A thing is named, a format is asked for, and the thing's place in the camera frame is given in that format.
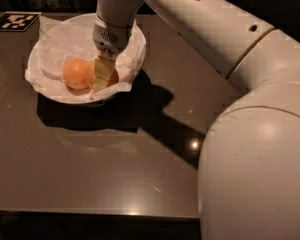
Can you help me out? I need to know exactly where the white crumpled paper liner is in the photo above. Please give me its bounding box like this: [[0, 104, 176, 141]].
[[24, 15, 147, 102]]

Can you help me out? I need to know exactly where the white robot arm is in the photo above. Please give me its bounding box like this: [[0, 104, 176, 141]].
[[93, 0, 300, 240]]

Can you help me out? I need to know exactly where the white bowl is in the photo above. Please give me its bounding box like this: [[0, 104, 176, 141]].
[[27, 13, 148, 105]]

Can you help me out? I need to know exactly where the black white fiducial marker card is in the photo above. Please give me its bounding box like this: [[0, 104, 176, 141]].
[[0, 11, 41, 32]]

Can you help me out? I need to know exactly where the orange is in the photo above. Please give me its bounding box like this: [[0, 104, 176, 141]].
[[63, 58, 89, 90], [86, 61, 119, 89]]

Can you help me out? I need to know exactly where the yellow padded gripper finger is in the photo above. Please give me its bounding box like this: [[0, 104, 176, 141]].
[[94, 55, 116, 91]]

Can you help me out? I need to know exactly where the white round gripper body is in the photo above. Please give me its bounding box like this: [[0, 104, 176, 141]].
[[92, 15, 133, 56]]

